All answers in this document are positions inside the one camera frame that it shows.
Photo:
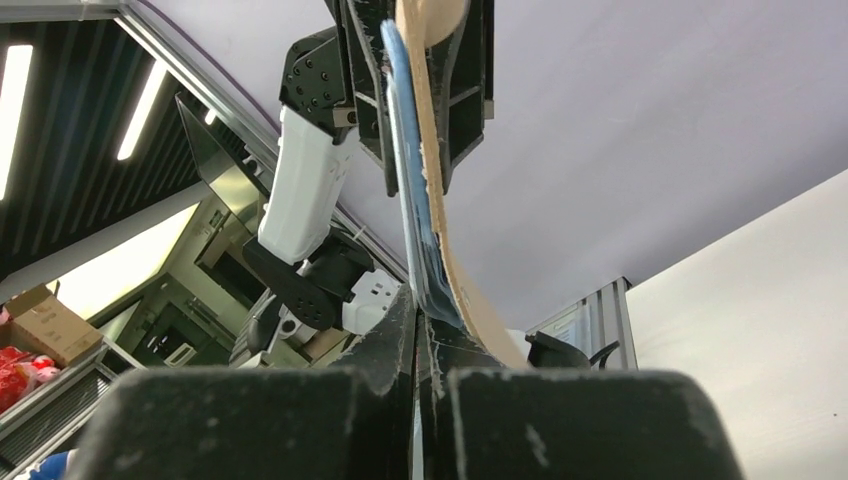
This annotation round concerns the cardboard box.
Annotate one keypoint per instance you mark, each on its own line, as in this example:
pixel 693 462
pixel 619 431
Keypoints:
pixel 41 324

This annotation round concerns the beige card holder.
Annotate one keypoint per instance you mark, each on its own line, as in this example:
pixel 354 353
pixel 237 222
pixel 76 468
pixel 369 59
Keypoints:
pixel 442 289

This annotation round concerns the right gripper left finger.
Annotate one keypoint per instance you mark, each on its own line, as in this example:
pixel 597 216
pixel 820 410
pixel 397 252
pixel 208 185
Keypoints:
pixel 352 419

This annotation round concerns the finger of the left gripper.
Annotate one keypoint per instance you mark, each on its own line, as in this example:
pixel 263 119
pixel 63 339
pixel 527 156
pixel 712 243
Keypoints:
pixel 461 72
pixel 362 56

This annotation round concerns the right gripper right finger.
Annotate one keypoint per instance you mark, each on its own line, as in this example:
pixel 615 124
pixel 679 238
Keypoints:
pixel 484 421

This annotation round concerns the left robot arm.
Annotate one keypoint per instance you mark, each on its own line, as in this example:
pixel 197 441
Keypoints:
pixel 319 274

